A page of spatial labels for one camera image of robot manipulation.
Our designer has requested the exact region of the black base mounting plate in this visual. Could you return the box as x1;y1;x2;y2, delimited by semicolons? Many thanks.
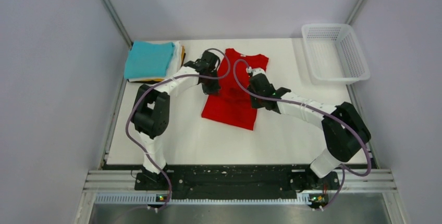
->
134;165;340;209

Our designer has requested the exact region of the folded teal t-shirt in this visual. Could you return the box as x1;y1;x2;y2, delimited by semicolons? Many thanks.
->
124;41;175;80

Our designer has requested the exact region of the white slotted cable duct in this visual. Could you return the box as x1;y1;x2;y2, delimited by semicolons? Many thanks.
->
95;193;312;205

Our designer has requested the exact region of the folded white t-shirt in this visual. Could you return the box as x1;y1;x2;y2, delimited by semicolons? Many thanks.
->
124;41;184;82

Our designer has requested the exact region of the white plastic basket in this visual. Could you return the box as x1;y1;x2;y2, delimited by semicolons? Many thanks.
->
301;23;371;85

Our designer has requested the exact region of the red t-shirt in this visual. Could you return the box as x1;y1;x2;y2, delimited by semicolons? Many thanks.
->
201;48;269;130

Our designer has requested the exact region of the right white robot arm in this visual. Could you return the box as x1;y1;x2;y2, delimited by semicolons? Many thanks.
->
246;68;371;189

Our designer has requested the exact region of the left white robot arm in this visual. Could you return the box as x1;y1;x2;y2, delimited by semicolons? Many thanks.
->
125;48;229;191

